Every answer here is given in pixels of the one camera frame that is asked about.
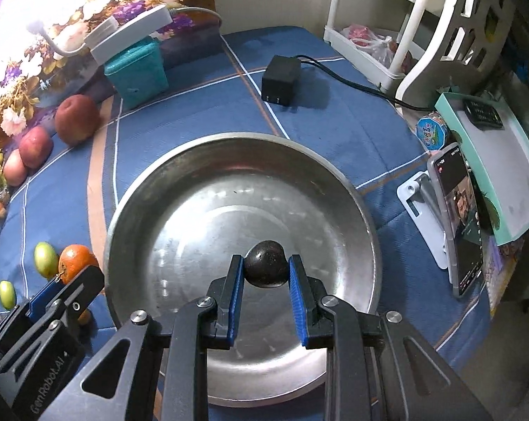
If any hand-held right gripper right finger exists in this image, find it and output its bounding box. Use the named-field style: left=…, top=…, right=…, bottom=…
left=288, top=254, right=495, bottom=421

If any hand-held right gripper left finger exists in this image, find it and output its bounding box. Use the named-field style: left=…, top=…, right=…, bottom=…
left=28, top=254, right=246, bottom=421

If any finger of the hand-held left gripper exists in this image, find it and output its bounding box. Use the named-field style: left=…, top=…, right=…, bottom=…
left=0, top=267, right=106, bottom=362
left=0, top=278, right=66, bottom=349

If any dark purple plum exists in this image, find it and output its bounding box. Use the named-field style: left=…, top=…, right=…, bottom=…
left=244, top=240, right=288, bottom=290

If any stainless steel bowl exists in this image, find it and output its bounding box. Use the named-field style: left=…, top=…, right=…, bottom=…
left=104, top=133, right=383, bottom=408

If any small green plum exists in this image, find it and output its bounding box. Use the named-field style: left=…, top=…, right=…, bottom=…
left=0, top=281, right=16, bottom=310

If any large green plum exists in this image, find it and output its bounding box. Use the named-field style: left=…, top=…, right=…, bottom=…
left=33, top=242, right=59, bottom=279

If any pink apple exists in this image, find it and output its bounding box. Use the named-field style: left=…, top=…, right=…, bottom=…
left=2, top=149, right=29, bottom=186

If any white phone stand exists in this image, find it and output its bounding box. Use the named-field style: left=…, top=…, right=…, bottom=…
left=397, top=172, right=449, bottom=270

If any dark red apple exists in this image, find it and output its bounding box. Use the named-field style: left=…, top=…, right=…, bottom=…
left=55, top=95, right=101, bottom=145

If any black smartphone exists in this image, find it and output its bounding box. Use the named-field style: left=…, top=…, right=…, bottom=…
left=427, top=142, right=484, bottom=301

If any round blue tin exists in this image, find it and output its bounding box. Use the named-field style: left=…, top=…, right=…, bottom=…
left=416, top=112, right=449, bottom=150

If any black power adapter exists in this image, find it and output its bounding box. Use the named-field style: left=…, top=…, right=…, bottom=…
left=261, top=55, right=301, bottom=107

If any teal plastic box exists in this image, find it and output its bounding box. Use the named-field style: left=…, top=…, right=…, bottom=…
left=103, top=37, right=169, bottom=109

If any teal-edged white board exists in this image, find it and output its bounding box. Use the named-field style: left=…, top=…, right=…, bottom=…
left=435, top=92, right=529, bottom=246

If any white gooseneck desk lamp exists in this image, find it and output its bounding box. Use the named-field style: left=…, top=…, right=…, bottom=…
left=26, top=4, right=173, bottom=66

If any black remote control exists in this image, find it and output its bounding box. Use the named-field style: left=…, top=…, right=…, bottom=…
left=463, top=99, right=504, bottom=130

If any clear plastic bag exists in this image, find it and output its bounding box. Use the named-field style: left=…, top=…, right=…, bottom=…
left=341, top=24, right=414, bottom=73

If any white plastic storage rack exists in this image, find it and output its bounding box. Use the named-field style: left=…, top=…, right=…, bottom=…
left=323, top=0, right=517, bottom=110

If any black power cable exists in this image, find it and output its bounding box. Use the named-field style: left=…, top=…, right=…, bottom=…
left=295, top=55, right=438, bottom=112

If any grey lamp cable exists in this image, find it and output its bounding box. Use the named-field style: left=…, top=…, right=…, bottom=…
left=169, top=6, right=223, bottom=33

